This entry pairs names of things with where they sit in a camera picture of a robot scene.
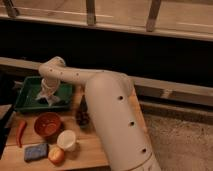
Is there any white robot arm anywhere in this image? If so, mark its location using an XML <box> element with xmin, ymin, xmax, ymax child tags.
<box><xmin>38</xmin><ymin>57</ymin><xmax>161</xmax><ymax>171</ymax></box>

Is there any green plastic tray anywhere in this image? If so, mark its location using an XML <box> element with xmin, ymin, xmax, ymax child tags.
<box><xmin>14</xmin><ymin>76</ymin><xmax>73</xmax><ymax>113</ymax></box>

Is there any brown red bowl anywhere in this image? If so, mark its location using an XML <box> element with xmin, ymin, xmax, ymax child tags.
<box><xmin>34</xmin><ymin>112</ymin><xmax>62</xmax><ymax>138</ymax></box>

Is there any red chili pepper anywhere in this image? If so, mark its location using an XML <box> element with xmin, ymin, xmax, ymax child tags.
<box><xmin>16</xmin><ymin>120</ymin><xmax>27</xmax><ymax>148</ymax></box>

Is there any white cup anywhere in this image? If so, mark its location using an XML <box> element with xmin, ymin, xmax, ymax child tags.
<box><xmin>57</xmin><ymin>130</ymin><xmax>77</xmax><ymax>151</ymax></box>

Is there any blue sponge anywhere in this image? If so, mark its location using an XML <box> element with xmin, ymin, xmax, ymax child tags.
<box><xmin>24</xmin><ymin>143</ymin><xmax>49</xmax><ymax>162</ymax></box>

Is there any orange apple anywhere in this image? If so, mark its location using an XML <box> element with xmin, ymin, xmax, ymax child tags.
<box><xmin>48</xmin><ymin>147</ymin><xmax>65</xmax><ymax>164</ymax></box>

